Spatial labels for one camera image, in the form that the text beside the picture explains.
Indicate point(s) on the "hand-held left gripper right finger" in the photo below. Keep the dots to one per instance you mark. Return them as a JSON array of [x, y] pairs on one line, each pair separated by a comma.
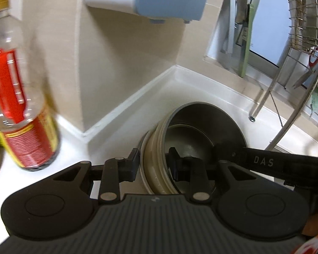
[[174, 168]]

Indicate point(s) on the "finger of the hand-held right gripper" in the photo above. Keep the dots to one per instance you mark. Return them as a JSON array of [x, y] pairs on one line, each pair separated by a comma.
[[228, 152]]

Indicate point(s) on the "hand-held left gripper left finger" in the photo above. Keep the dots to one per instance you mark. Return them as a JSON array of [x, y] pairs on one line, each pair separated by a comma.
[[133, 165]]

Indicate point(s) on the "cream plastic bowl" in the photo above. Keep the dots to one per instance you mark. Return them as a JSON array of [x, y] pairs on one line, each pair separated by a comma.
[[152, 164]]

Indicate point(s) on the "round stainless steel container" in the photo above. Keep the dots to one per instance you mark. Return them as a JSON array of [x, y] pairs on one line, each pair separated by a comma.
[[206, 121]]

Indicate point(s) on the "green cutting board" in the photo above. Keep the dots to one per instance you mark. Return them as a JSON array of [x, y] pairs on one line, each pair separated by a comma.
[[245, 58]]

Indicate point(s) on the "grey cutting board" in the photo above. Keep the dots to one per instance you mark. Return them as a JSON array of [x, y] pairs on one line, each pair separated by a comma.
[[232, 26]]

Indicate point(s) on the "metal dish rack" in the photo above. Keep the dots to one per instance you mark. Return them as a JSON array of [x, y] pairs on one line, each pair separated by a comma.
[[304, 39]]

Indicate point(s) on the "window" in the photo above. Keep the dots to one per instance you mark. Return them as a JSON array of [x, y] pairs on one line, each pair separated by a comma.
[[270, 31]]

